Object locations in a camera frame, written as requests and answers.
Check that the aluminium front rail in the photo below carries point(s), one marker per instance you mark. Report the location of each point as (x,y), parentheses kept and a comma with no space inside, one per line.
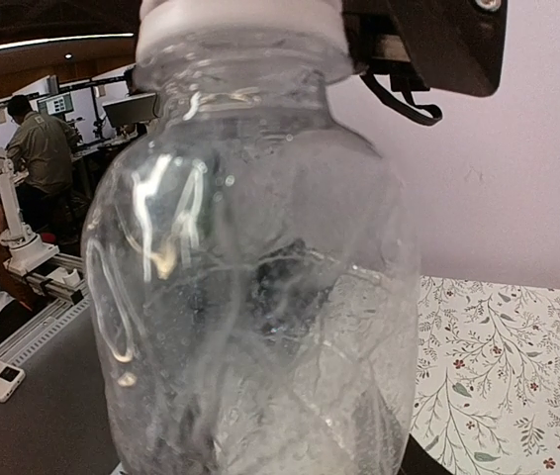
(64,305)

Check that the floral patterned table mat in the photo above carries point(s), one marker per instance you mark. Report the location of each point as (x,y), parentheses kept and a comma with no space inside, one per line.
(488,377)

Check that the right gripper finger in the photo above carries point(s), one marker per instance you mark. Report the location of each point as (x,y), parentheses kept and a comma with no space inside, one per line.
(417,461)

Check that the clear plastic bottle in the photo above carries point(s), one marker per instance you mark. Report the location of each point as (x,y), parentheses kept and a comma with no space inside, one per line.
(254,275)

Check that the person in olive shirt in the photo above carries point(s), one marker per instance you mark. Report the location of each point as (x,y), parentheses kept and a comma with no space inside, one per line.
(43,146)

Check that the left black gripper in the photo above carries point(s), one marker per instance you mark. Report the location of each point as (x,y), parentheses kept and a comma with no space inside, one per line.
(456,46)

